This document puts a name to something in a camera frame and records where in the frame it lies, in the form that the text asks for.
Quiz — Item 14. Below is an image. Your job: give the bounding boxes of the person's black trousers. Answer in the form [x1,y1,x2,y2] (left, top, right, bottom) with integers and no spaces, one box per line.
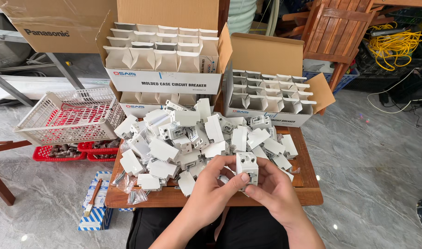
[126,207,292,249]

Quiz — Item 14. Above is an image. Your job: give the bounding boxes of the wooden folding chair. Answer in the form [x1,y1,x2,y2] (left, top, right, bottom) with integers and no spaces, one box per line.
[276,0,378,95]

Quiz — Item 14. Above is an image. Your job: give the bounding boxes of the blue plastic crate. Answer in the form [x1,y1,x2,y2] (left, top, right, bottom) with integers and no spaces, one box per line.
[302,67,360,95]

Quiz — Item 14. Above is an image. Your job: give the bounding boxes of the clear bag of screws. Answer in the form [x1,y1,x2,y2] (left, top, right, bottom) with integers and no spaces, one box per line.
[119,174,139,194]
[127,188,149,205]
[112,171,129,187]

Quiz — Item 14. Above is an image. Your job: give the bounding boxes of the pile of white breakers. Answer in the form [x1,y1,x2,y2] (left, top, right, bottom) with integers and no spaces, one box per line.
[113,98,300,198]

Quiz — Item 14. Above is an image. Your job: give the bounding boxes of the flat carton of white boxes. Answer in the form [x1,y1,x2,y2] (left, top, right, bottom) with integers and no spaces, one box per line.
[109,81,226,119]

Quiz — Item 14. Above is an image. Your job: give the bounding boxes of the grey metal table frame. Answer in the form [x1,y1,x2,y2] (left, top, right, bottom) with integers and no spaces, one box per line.
[0,52,85,108]

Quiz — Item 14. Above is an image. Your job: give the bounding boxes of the yellow cable bundle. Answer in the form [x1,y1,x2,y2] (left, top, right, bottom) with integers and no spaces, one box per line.
[368,22,422,72]

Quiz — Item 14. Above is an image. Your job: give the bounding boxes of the open carton of white boxes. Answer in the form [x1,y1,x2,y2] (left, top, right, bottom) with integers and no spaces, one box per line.
[95,0,233,95]

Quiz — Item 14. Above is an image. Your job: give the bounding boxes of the red plastic basket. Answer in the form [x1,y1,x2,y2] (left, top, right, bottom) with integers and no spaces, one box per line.
[32,145,87,162]
[87,152,118,163]
[77,139,121,155]

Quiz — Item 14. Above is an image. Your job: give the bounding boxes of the small carton of white boxes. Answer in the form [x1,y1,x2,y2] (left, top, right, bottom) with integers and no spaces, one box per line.
[223,33,336,128]

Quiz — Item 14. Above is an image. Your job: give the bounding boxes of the black plastic crate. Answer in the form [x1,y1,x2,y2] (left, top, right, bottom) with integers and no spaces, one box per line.
[345,6,422,93]

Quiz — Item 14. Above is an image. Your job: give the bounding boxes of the large brown cardboard box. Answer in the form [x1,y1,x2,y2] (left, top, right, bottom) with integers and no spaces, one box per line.
[0,0,119,54]

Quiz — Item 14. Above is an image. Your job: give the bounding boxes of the stack of blue white boxes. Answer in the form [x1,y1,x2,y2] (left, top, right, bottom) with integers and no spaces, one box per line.
[77,171,114,232]

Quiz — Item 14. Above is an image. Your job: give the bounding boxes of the white plastic mesh basket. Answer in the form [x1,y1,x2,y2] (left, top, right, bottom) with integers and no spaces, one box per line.
[12,87,126,147]

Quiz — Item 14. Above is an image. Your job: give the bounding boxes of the person's left hand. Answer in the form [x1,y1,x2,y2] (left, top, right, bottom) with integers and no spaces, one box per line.
[181,155,251,229]

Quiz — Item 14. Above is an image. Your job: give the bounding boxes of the white cable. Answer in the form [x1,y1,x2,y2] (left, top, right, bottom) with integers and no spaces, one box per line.
[366,68,422,114]

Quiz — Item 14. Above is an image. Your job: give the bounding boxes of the wooden handled paint brush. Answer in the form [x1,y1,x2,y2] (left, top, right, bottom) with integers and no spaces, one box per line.
[83,178,103,218]

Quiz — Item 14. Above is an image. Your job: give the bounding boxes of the single white circuit breaker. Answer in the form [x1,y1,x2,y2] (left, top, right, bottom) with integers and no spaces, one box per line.
[235,152,259,191]

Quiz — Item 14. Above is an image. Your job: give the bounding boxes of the person's right hand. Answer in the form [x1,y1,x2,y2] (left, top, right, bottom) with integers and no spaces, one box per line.
[245,157,303,229]

